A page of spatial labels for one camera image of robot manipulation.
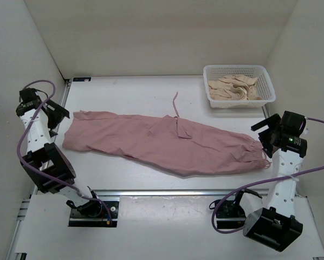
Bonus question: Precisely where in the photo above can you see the pink trousers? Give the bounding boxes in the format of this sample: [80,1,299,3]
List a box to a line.
[62,91,273,178]

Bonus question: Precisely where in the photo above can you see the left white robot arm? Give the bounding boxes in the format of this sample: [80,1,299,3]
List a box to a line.
[16,88,104,218]

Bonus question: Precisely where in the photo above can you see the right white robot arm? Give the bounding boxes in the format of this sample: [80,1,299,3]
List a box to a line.
[232,111,307,252]

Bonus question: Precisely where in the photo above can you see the beige trousers in basket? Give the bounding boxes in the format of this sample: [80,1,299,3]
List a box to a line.
[208,75,262,101]

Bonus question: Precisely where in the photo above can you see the white plastic basket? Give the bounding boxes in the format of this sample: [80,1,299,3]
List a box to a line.
[203,65,276,108]

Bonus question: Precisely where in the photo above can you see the left aluminium rail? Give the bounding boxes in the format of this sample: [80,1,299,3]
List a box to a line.
[5,78,72,260]

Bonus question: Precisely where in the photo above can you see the front aluminium rail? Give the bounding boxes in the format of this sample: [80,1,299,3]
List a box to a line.
[94,188,271,198]

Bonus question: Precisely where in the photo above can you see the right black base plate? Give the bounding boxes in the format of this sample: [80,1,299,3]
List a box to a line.
[216,199,246,230]

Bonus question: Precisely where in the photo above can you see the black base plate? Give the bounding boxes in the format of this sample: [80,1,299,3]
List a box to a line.
[66,199,120,228]
[216,199,246,230]

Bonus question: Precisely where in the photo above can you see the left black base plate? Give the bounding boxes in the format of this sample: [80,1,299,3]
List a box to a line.
[66,199,120,228]

